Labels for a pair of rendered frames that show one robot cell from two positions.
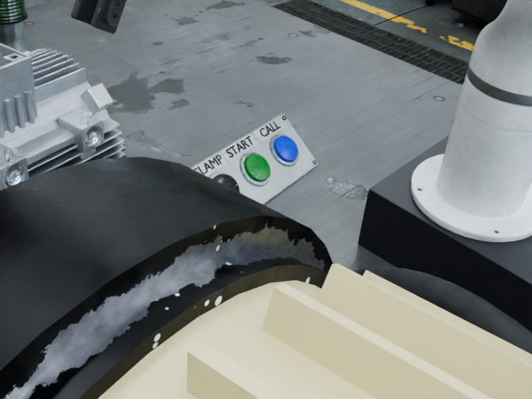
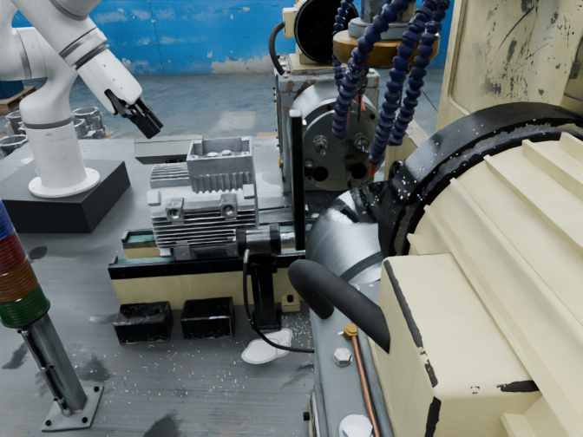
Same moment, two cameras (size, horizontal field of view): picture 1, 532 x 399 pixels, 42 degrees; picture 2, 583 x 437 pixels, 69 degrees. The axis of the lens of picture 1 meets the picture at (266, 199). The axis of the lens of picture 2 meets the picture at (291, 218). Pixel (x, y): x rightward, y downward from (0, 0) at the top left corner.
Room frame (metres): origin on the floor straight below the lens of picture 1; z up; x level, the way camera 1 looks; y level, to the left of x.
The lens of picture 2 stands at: (0.95, 1.02, 1.46)
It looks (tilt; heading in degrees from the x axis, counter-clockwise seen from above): 32 degrees down; 234
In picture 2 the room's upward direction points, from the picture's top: 3 degrees counter-clockwise
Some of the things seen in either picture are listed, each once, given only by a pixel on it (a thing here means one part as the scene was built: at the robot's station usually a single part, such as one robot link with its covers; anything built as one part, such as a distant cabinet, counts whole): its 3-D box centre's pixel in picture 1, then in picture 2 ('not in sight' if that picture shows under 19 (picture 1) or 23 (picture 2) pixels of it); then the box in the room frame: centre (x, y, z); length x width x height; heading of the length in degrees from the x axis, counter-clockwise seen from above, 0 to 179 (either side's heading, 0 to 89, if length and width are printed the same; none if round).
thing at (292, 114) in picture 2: not in sight; (297, 185); (0.56, 0.51, 1.12); 0.04 x 0.03 x 0.26; 147
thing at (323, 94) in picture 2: not in sight; (331, 127); (0.19, 0.17, 1.04); 0.37 x 0.25 x 0.25; 57
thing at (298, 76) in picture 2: not in sight; (321, 118); (0.05, -0.03, 0.99); 0.35 x 0.31 x 0.37; 57
